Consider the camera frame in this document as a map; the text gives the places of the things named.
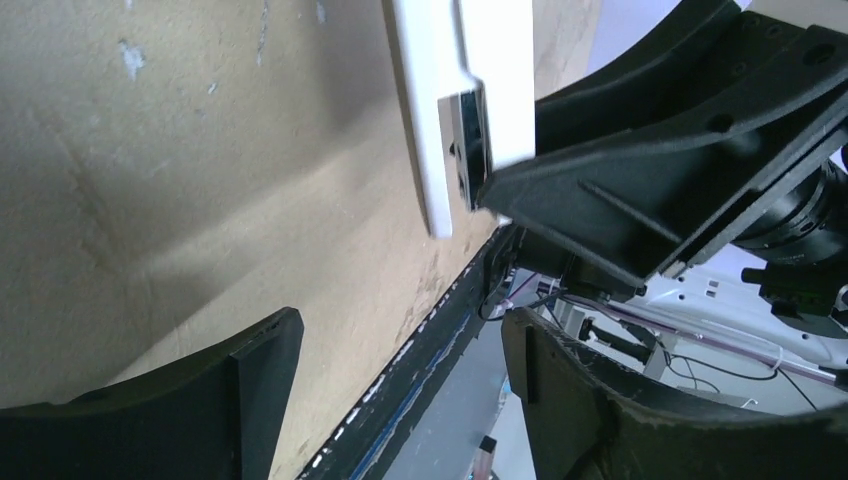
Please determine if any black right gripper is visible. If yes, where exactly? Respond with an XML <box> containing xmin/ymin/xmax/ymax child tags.
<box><xmin>481</xmin><ymin>1</ymin><xmax>847</xmax><ymax>338</ymax></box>

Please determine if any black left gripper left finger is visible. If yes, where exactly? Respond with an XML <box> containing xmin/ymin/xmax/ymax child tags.
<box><xmin>1</xmin><ymin>307</ymin><xmax>304</xmax><ymax>479</ymax></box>

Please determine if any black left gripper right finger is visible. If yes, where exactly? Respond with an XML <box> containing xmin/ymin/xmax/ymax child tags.
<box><xmin>501</xmin><ymin>308</ymin><xmax>847</xmax><ymax>479</ymax></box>

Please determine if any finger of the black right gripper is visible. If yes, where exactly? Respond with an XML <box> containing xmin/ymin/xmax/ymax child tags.
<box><xmin>535</xmin><ymin>1</ymin><xmax>741</xmax><ymax>156</ymax></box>

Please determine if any white stapler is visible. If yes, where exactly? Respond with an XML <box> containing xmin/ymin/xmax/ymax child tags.
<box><xmin>384</xmin><ymin>1</ymin><xmax>536</xmax><ymax>238</ymax></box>

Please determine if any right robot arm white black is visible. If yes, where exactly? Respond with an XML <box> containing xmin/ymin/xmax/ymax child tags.
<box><xmin>478</xmin><ymin>1</ymin><xmax>847</xmax><ymax>386</ymax></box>

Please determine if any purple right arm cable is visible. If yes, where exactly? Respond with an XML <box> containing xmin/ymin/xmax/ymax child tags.
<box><xmin>510</xmin><ymin>271</ymin><xmax>848</xmax><ymax>389</ymax></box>

